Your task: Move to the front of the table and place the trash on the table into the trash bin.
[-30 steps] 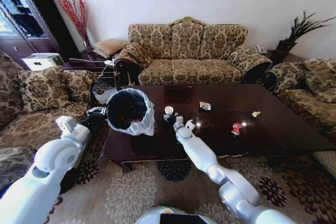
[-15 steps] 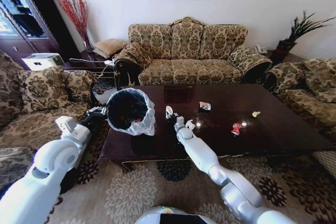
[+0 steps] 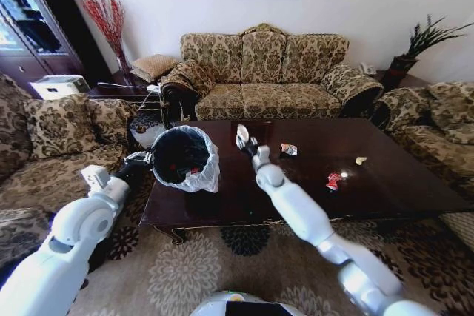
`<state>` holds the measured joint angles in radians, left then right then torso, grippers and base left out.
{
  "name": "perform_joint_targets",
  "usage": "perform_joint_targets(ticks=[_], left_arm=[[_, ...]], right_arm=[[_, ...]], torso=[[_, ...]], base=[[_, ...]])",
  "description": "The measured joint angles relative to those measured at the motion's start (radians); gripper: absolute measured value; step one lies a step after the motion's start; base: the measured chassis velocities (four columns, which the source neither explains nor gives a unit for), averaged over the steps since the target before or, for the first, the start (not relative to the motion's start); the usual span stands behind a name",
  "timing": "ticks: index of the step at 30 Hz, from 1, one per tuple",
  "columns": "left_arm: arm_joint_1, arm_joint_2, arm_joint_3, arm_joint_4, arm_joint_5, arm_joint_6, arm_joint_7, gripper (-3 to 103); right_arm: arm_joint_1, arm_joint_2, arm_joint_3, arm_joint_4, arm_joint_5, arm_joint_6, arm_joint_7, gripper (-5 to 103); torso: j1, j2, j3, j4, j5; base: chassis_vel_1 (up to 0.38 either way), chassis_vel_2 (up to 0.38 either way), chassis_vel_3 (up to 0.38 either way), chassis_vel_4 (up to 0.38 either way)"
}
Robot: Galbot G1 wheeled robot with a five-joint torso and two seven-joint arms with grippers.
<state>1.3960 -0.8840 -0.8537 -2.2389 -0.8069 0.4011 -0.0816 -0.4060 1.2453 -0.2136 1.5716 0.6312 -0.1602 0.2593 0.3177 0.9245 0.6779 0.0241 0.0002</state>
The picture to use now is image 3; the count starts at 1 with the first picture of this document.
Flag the crumpled red and white wrapper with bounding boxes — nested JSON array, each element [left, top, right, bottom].
[[279, 142, 299, 157]]

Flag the white paper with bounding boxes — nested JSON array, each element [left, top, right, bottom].
[[236, 124, 252, 145]]

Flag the floral patterned rug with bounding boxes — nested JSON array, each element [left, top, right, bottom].
[[84, 167, 474, 316]]

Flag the green plant in dark pot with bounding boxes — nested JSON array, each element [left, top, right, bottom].
[[381, 14, 474, 90]]

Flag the dark wooden side table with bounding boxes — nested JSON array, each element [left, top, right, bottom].
[[87, 70, 164, 111]]

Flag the white box appliance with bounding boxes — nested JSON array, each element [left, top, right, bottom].
[[29, 74, 91, 100]]

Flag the white robot front shell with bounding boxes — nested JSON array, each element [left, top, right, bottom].
[[189, 289, 301, 316]]

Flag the dark wooden cabinet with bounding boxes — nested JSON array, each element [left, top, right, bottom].
[[0, 0, 112, 99]]

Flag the black bin with clear liner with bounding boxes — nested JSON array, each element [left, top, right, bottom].
[[150, 125, 221, 194]]

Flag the dark wooden coffee table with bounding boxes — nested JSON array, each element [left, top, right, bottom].
[[138, 117, 474, 246]]

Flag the floral sofa with cushion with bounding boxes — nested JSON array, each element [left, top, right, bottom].
[[0, 73, 156, 269]]

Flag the tan woven cushion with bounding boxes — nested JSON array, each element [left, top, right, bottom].
[[130, 53, 178, 83]]

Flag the floral armchair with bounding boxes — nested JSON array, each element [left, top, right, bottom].
[[373, 81, 474, 198]]

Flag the floral three-seat sofa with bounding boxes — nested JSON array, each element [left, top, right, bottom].
[[159, 22, 385, 129]]

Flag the red branches in vase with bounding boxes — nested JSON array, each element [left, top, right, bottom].
[[81, 0, 133, 74]]

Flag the crushed red wrapper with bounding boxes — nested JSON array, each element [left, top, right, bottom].
[[324, 171, 343, 191]]

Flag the floral square cushion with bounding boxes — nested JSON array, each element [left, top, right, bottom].
[[23, 93, 103, 160]]

